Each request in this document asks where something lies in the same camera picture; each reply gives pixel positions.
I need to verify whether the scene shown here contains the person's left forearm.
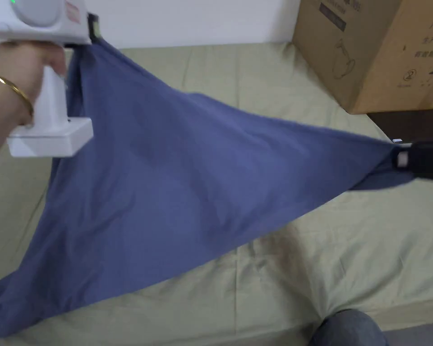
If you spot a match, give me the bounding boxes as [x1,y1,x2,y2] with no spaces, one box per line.
[0,76,35,170]

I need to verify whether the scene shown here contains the bed with pale green sheet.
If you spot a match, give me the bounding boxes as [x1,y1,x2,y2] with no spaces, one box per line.
[0,41,433,346]

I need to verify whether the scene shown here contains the person's legs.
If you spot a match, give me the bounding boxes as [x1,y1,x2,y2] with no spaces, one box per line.
[310,309,383,346]

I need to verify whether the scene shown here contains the dark blue shirt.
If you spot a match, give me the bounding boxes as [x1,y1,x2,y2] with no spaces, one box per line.
[0,36,415,332]

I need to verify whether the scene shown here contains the person's left hand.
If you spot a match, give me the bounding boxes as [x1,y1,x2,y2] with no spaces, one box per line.
[0,40,68,127]

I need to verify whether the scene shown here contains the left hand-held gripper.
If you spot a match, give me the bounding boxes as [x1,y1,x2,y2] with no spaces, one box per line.
[0,0,103,158]

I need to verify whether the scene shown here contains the brown cardboard carton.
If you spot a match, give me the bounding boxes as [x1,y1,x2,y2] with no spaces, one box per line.
[292,0,433,115]

